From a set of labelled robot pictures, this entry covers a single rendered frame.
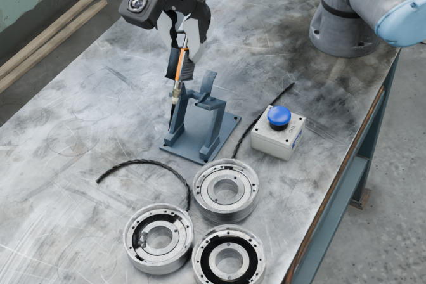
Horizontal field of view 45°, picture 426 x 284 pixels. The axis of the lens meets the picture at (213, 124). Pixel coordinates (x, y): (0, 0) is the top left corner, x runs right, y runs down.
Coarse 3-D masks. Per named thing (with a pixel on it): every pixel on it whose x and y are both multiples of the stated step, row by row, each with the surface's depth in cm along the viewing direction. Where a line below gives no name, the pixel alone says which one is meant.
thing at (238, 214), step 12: (204, 168) 84; (216, 168) 85; (228, 168) 86; (240, 168) 85; (204, 180) 84; (216, 180) 83; (228, 180) 84; (240, 180) 83; (252, 180) 83; (216, 192) 85; (240, 192) 81; (252, 192) 81; (204, 204) 80; (228, 204) 80; (252, 204) 79; (216, 216) 79; (228, 216) 78; (240, 216) 79
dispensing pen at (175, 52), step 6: (186, 36) 77; (186, 42) 77; (174, 48) 76; (180, 48) 77; (174, 54) 77; (174, 60) 77; (168, 66) 77; (174, 66) 77; (168, 72) 78; (174, 72) 77; (168, 78) 78; (174, 78) 77; (174, 84) 79; (180, 84) 79; (174, 90) 79; (180, 90) 80; (174, 96) 80; (174, 102) 80; (174, 108) 81
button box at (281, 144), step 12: (264, 120) 89; (300, 120) 89; (252, 132) 88; (264, 132) 87; (276, 132) 87; (288, 132) 87; (300, 132) 89; (252, 144) 90; (264, 144) 88; (276, 144) 87; (288, 144) 85; (276, 156) 89; (288, 156) 88
